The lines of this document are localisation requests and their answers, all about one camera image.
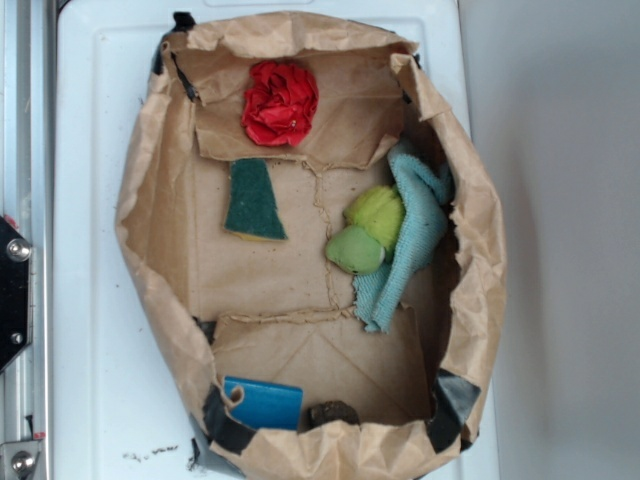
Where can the green plush toy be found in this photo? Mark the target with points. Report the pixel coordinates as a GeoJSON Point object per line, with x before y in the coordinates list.
{"type": "Point", "coordinates": [373, 224]}

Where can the brown paper bag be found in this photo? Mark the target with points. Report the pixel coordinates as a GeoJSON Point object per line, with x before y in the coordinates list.
{"type": "Point", "coordinates": [276, 311]}

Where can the green scouring sponge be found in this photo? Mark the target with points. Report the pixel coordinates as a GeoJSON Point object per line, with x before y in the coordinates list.
{"type": "Point", "coordinates": [252, 213]}

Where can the aluminium frame rail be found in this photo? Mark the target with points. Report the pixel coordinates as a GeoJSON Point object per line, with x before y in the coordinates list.
{"type": "Point", "coordinates": [28, 83]}

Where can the red crumpled cloth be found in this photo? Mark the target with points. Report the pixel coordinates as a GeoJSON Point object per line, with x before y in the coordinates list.
{"type": "Point", "coordinates": [280, 105]}

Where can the black metal bracket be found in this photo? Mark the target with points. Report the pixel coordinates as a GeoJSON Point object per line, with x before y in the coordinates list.
{"type": "Point", "coordinates": [15, 291]}

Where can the blue block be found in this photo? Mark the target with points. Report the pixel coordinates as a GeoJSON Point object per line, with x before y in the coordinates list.
{"type": "Point", "coordinates": [258, 404]}

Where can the dark brown rock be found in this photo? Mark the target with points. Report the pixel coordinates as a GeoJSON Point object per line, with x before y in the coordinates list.
{"type": "Point", "coordinates": [330, 411]}

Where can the white plastic tray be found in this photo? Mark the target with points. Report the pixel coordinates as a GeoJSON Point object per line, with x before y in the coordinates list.
{"type": "Point", "coordinates": [115, 410]}

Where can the light blue towel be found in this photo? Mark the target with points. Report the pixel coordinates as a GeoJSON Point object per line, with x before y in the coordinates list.
{"type": "Point", "coordinates": [424, 193]}

